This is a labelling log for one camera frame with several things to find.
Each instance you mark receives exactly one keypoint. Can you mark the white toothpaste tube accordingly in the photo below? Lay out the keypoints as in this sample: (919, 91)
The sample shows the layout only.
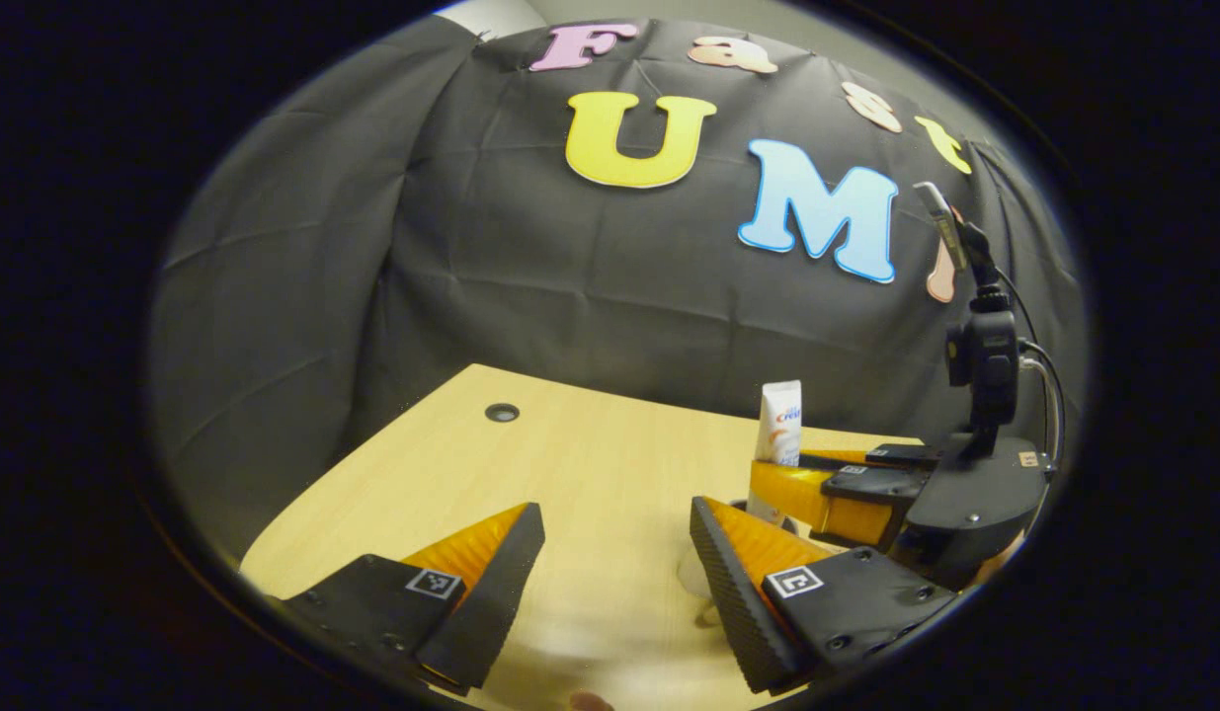
(779, 425)

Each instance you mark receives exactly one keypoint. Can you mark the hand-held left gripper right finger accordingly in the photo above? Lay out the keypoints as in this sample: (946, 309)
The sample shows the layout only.
(733, 602)

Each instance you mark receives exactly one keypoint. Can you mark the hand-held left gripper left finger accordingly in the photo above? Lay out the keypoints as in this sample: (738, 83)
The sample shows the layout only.
(501, 592)

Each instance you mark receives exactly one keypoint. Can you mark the black backdrop cloth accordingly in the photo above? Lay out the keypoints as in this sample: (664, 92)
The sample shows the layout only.
(471, 247)

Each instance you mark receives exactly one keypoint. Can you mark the light wooden desktop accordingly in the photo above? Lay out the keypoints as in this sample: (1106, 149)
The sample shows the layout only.
(590, 464)

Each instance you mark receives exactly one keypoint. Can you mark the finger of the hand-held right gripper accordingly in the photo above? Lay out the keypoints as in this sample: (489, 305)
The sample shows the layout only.
(901, 455)
(871, 482)

